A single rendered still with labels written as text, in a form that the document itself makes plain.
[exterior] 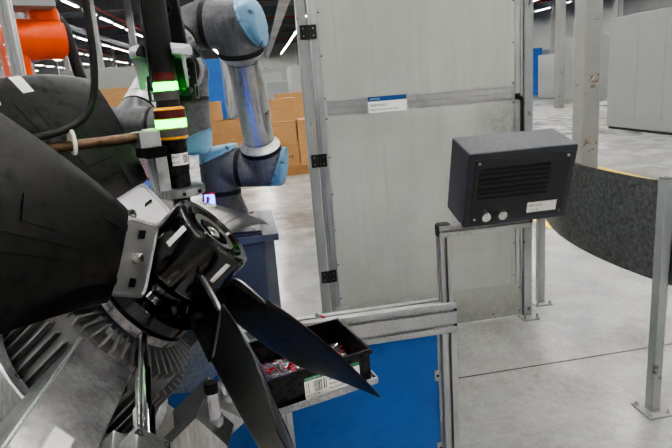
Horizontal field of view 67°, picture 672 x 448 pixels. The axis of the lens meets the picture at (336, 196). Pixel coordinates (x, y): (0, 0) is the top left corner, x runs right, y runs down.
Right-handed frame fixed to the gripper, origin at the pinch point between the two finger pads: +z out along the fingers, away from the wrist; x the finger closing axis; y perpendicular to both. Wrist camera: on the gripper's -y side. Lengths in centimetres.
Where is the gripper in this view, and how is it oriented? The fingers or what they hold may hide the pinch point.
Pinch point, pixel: (154, 47)
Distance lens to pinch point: 75.1
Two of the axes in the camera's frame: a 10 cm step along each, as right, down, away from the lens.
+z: 1.5, 2.0, -9.7
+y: 0.8, 9.7, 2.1
